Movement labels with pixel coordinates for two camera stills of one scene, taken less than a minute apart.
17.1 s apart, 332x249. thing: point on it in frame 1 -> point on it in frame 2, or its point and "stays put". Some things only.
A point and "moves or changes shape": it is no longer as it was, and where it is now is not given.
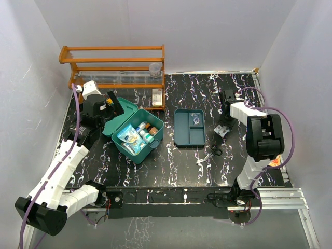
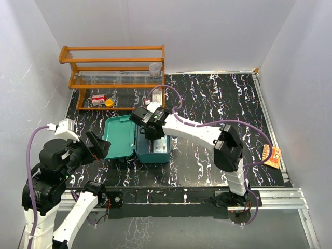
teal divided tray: x=189 y=128 -> x=144 y=149
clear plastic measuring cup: x=154 y=68 stays put
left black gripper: x=114 y=108 -> x=99 y=149
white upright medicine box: x=157 y=97 stays put
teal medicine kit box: x=135 y=132 moves or changes shape
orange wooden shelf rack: x=116 y=67 stays put
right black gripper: x=226 y=123 -> x=152 y=137
